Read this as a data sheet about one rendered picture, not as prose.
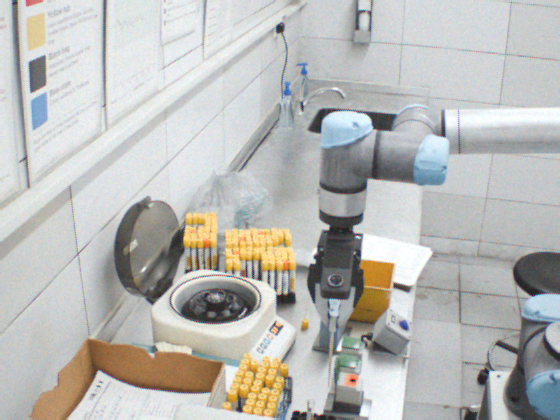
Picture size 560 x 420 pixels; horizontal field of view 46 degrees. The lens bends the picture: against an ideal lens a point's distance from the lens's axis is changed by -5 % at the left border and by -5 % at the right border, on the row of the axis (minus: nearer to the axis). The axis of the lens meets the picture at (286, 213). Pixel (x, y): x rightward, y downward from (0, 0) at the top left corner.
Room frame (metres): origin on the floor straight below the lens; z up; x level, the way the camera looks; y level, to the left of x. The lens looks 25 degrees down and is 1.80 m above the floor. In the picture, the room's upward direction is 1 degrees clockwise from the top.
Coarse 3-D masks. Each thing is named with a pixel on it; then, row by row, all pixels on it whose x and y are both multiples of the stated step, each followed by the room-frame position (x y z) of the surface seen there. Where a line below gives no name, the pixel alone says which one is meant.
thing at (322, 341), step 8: (336, 304) 1.29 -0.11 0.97; (336, 312) 1.26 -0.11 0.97; (320, 320) 1.26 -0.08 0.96; (320, 328) 1.26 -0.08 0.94; (328, 328) 1.25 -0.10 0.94; (336, 328) 1.25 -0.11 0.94; (344, 328) 1.32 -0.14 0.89; (320, 336) 1.26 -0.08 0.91; (328, 336) 1.25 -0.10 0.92; (336, 336) 1.25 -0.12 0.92; (320, 344) 1.26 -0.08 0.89; (328, 344) 1.25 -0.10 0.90; (336, 344) 1.25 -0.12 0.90; (336, 352) 1.25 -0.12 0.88
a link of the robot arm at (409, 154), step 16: (400, 128) 1.02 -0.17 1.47; (416, 128) 1.01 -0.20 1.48; (384, 144) 0.96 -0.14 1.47; (400, 144) 0.95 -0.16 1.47; (416, 144) 0.95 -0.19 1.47; (432, 144) 0.95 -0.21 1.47; (448, 144) 0.96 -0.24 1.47; (384, 160) 0.95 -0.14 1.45; (400, 160) 0.94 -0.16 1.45; (416, 160) 0.94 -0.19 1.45; (432, 160) 0.93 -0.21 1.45; (384, 176) 0.95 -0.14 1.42; (400, 176) 0.94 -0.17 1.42; (416, 176) 0.94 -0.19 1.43; (432, 176) 0.93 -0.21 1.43
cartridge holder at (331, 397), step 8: (328, 400) 1.07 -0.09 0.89; (360, 400) 1.05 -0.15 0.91; (368, 400) 1.07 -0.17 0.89; (328, 408) 1.05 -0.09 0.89; (336, 408) 1.04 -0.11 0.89; (344, 408) 1.04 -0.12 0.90; (352, 408) 1.03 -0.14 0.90; (360, 408) 1.03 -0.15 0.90; (368, 408) 1.05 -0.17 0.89; (344, 416) 1.03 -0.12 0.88; (352, 416) 1.03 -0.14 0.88; (360, 416) 1.03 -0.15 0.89; (368, 416) 1.02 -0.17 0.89
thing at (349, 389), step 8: (344, 376) 1.07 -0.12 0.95; (352, 376) 1.07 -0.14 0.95; (344, 384) 1.05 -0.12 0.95; (352, 384) 1.05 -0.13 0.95; (360, 384) 1.05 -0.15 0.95; (336, 392) 1.05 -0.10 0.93; (344, 392) 1.04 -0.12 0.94; (352, 392) 1.04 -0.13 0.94; (360, 392) 1.04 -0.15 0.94; (336, 400) 1.04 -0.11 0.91; (344, 400) 1.04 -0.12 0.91; (352, 400) 1.04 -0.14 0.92
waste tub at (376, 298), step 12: (372, 264) 1.50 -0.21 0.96; (384, 264) 1.49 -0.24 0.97; (372, 276) 1.50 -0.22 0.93; (384, 276) 1.49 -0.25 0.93; (372, 288) 1.37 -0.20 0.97; (384, 288) 1.37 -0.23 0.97; (360, 300) 1.38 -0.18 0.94; (372, 300) 1.37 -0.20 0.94; (384, 300) 1.36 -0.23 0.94; (360, 312) 1.37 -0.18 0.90; (372, 312) 1.37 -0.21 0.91; (384, 312) 1.36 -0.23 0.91
